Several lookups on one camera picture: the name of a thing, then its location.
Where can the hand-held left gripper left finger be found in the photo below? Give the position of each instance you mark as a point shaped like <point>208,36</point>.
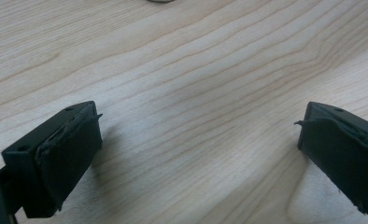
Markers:
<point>56,158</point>

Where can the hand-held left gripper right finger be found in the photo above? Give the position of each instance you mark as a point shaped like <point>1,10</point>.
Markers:
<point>344,158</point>

